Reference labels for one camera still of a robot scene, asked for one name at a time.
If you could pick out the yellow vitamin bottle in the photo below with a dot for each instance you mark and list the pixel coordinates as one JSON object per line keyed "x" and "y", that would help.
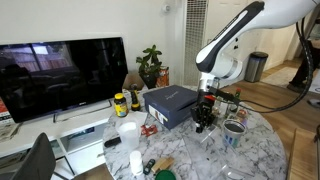
{"x": 120, "y": 105}

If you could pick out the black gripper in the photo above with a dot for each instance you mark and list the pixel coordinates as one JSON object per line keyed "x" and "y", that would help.
{"x": 202, "y": 112}

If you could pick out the black remote control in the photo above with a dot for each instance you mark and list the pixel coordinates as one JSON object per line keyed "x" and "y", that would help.
{"x": 112, "y": 142}

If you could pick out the green round lid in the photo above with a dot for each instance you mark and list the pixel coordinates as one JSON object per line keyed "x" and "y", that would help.
{"x": 165, "y": 175}

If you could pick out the striped metal cup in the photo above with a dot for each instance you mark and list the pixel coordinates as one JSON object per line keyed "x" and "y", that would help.
{"x": 232, "y": 132}

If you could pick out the steel trash can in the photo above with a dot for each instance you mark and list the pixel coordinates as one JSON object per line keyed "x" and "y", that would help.
{"x": 255, "y": 66}

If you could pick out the red candy wrapper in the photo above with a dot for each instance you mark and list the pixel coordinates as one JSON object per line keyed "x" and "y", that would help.
{"x": 148, "y": 130}

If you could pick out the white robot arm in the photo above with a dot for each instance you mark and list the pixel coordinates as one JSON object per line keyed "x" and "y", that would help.
{"x": 215, "y": 62}

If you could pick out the brown paper bag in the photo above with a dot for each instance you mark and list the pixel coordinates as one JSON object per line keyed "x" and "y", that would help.
{"x": 133, "y": 78}

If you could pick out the green potted plant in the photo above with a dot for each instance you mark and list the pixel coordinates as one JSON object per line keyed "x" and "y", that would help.
{"x": 149, "y": 66}

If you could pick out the clear plastic storage container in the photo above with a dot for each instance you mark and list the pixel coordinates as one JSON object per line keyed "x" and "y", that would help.
{"x": 258, "y": 156}

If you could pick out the white pill bottle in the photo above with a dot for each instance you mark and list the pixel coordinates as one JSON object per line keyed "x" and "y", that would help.
{"x": 136, "y": 162}

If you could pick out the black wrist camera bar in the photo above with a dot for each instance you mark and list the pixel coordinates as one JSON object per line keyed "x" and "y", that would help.
{"x": 220, "y": 93}

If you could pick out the green bottle red cap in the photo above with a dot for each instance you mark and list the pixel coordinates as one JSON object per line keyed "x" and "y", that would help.
{"x": 234, "y": 105}

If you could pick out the small black car key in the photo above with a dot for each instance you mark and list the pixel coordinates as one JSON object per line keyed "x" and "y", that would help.
{"x": 149, "y": 165}

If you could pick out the wooden block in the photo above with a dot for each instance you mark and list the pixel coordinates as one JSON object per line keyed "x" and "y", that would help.
{"x": 162, "y": 164}

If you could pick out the black flat screen television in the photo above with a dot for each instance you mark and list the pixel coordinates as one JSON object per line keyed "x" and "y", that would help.
{"x": 43, "y": 78}

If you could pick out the navy blue box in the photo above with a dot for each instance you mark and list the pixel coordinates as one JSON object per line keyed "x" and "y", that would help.
{"x": 170, "y": 105}

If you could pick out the black office chair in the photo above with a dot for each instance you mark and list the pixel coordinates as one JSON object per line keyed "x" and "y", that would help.
{"x": 39, "y": 163}

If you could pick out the white tv stand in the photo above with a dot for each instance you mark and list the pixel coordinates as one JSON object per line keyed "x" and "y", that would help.
{"x": 77, "y": 134}

